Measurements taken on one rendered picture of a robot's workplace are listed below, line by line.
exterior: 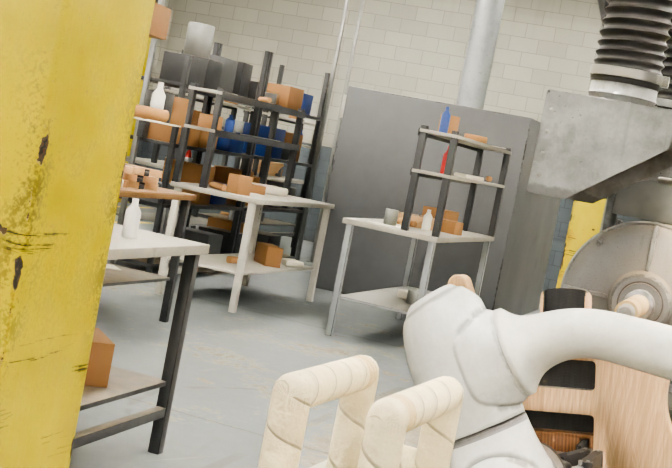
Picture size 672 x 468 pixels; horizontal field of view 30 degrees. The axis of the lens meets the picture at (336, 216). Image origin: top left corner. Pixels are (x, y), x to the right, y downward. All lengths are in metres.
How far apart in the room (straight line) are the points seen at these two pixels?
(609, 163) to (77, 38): 0.82
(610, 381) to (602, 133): 0.33
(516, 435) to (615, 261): 0.64
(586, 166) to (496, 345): 0.41
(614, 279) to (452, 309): 0.63
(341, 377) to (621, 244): 0.98
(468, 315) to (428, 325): 0.05
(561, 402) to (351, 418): 0.64
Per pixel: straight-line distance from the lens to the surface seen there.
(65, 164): 1.99
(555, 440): 1.76
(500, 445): 1.39
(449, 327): 1.38
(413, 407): 1.00
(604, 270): 1.99
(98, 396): 4.85
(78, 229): 2.07
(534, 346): 1.38
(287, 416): 1.00
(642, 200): 2.03
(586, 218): 9.21
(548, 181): 1.71
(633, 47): 1.87
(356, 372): 1.11
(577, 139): 1.71
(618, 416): 1.75
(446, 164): 9.21
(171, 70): 11.36
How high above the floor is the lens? 1.39
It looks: 3 degrees down
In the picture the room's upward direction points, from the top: 11 degrees clockwise
